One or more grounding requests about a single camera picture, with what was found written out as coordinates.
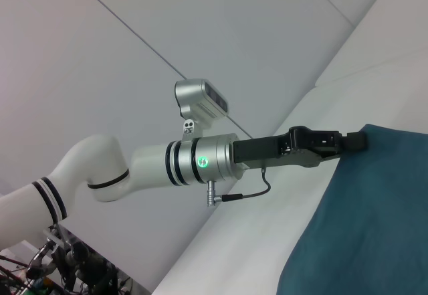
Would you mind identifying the small silver plug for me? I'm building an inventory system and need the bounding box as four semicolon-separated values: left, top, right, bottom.
205;179;225;209

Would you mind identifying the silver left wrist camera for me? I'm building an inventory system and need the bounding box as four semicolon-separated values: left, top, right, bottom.
173;78;231;129

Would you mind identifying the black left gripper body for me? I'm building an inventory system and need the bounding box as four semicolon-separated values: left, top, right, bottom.
232;125;342;170

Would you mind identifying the dark equipment with tangled wires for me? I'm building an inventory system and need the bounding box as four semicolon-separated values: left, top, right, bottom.
0;223;151;295

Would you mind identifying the teal t-shirt with beige print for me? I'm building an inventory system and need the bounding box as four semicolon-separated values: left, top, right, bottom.
276;123;428;295

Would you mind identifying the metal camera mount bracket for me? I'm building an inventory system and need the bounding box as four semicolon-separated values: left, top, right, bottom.
181;117;211;142

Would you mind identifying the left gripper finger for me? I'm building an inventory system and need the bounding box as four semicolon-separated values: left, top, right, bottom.
310;129;370;157

